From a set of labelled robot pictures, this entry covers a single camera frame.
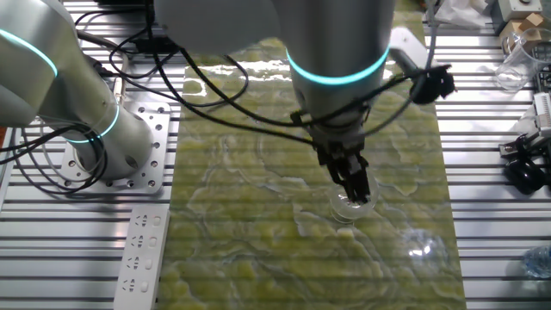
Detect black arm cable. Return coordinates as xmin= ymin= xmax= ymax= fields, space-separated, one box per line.
xmin=145 ymin=0 xmax=431 ymax=146

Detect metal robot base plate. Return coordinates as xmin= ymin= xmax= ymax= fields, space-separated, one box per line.
xmin=58 ymin=101 xmax=172 ymax=195

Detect black power adapter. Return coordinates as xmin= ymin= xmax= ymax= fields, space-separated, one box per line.
xmin=133 ymin=36 xmax=180 ymax=55

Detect black keyboard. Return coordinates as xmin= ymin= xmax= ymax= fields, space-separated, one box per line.
xmin=532 ymin=42 xmax=551 ymax=94

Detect clear plastic cup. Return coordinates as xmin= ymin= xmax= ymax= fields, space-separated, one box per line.
xmin=329 ymin=171 xmax=381 ymax=225

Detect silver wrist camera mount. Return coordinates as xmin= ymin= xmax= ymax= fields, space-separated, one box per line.
xmin=387 ymin=25 xmax=457 ymax=106

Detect small wooden box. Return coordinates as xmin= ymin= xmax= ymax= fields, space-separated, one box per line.
xmin=500 ymin=12 xmax=547 ymax=44

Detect green marble pattern mat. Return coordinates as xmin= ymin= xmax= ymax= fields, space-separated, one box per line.
xmin=155 ymin=0 xmax=468 ymax=310

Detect black adapter cable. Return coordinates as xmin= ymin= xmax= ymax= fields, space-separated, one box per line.
xmin=108 ymin=8 xmax=251 ymax=109

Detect white plastic bag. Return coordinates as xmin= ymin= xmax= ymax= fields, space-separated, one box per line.
xmin=431 ymin=0 xmax=494 ymax=28

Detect black cable bundle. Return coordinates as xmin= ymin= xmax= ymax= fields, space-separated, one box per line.
xmin=0 ymin=120 xmax=109 ymax=197

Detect white power strip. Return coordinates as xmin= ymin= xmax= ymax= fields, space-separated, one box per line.
xmin=112 ymin=204 xmax=171 ymax=310

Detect clear glass beaker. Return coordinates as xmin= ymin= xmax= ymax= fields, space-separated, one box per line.
xmin=493 ymin=28 xmax=551 ymax=92

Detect water bottle with blue cap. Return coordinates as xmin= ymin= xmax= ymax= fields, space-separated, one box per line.
xmin=522 ymin=245 xmax=551 ymax=280

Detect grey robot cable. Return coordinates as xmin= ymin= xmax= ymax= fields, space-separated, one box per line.
xmin=77 ymin=29 xmax=130 ymax=109

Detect grey button box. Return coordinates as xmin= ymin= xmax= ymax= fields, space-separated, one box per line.
xmin=494 ymin=0 xmax=544 ymax=23

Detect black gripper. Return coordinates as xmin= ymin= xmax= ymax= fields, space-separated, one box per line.
xmin=316 ymin=139 xmax=371 ymax=204

